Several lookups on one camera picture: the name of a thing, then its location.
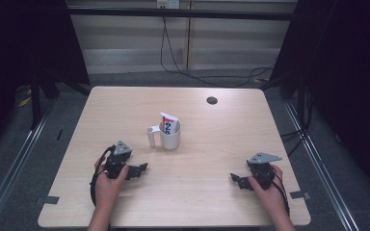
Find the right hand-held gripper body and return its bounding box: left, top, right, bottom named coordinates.
left=246, top=151, right=283, bottom=191

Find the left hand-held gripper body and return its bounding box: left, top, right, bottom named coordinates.
left=103, top=140, right=133, bottom=181

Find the white cup with handle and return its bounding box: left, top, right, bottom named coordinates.
left=145, top=118, right=182, bottom=151

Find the white toothpaste tube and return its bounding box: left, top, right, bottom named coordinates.
left=159, top=112, right=180, bottom=136

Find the person's right hand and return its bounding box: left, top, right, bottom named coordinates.
left=248, top=164, right=285, bottom=216

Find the person's left hand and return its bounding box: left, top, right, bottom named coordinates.
left=93, top=157, right=130, bottom=210

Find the grey tape strip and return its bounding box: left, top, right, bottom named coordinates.
left=289, top=190, right=311, bottom=201
left=34, top=194, right=61, bottom=206

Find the black metal stand leg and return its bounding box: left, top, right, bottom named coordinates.
left=28, top=71, right=43, bottom=131

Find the yellow floor tape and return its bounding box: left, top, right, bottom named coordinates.
left=16, top=95, right=33, bottom=109

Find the dark curtain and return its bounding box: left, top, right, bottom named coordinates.
left=0, top=0, right=92, bottom=152
left=269, top=0, right=370, bottom=193

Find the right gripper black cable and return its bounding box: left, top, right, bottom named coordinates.
left=260, top=163, right=291, bottom=217

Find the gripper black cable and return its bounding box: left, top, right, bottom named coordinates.
left=260, top=163, right=291, bottom=217
left=89, top=144, right=118, bottom=207

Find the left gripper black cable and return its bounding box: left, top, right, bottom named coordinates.
left=89, top=144, right=118, bottom=207

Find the black floor cable bundle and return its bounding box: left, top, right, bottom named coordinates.
left=279, top=86, right=314, bottom=158

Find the metal floor rail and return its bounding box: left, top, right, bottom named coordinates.
left=0, top=104, right=55, bottom=231
left=282, top=100, right=361, bottom=231

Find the black hanging wall cable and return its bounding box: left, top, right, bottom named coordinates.
left=159, top=15, right=278, bottom=89

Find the white wall socket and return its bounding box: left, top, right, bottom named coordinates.
left=156, top=0, right=181, bottom=10

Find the black horizontal frame bar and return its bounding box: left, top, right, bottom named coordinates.
left=66, top=7, right=299, bottom=22

